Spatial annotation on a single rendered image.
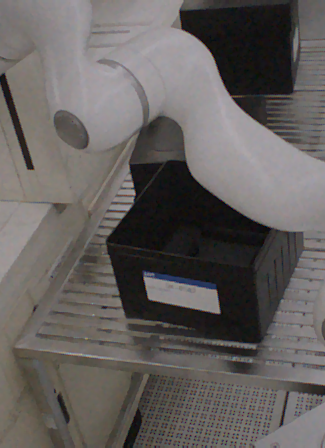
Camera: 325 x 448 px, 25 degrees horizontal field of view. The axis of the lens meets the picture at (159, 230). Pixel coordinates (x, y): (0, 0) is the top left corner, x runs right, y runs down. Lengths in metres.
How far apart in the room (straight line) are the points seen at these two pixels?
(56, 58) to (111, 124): 0.11
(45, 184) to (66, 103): 0.66
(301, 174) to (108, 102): 0.23
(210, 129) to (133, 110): 0.09
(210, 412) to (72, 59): 1.48
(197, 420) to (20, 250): 0.93
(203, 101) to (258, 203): 0.14
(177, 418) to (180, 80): 1.41
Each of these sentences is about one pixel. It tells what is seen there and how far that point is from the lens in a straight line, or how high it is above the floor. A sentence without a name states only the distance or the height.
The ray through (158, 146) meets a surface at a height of 0.86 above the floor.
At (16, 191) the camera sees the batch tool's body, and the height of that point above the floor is 0.90.
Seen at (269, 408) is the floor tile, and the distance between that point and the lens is 2.16.
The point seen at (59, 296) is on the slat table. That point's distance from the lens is 1.46.
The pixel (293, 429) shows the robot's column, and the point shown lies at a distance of 1.16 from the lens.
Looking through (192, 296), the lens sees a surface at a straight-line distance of 1.26.
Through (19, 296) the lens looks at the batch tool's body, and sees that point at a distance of 1.43.
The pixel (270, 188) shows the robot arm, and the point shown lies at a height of 1.22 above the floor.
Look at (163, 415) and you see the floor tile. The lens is 2.18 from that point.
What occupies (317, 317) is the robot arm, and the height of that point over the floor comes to 1.13.
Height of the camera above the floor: 1.69
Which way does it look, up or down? 37 degrees down
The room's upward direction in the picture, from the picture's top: 11 degrees counter-clockwise
